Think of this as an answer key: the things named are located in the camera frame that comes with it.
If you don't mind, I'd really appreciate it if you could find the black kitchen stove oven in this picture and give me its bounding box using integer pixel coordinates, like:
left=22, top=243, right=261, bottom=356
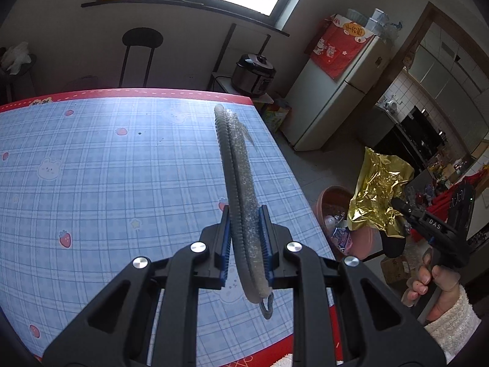
left=375, top=106, right=445, bottom=175

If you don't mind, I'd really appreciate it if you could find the black round stool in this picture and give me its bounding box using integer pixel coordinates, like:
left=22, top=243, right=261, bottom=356
left=119, top=28, right=164, bottom=88

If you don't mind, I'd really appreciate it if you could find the red cloth on refrigerator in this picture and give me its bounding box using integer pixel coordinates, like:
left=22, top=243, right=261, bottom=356
left=304, top=14, right=375, bottom=80

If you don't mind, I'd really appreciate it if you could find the gold foil wrapper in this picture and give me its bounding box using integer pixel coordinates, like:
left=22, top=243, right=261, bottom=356
left=347, top=147, right=414, bottom=238

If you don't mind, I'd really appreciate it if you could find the white refrigerator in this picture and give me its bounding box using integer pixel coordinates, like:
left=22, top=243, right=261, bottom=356
left=280, top=36, right=390, bottom=152

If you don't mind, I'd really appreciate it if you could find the white folding side table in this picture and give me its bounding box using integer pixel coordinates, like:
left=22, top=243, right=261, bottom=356
left=207, top=69, right=275, bottom=105

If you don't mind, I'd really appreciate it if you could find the green printed shopping bag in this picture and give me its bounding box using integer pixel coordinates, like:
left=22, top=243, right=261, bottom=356
left=262, top=104, right=290, bottom=133

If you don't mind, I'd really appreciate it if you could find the cardboard box on floor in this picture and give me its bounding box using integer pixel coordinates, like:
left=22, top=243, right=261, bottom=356
left=381, top=255, right=411, bottom=285

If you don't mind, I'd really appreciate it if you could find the blue plaid tablecloth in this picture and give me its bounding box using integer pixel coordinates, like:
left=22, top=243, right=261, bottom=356
left=1, top=90, right=332, bottom=356

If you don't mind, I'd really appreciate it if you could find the silver black pressure cooker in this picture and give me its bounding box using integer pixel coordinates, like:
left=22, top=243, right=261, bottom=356
left=231, top=54, right=276, bottom=97

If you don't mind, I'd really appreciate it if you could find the white plastic bag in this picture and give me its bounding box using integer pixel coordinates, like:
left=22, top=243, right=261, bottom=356
left=1, top=42, right=31, bottom=76

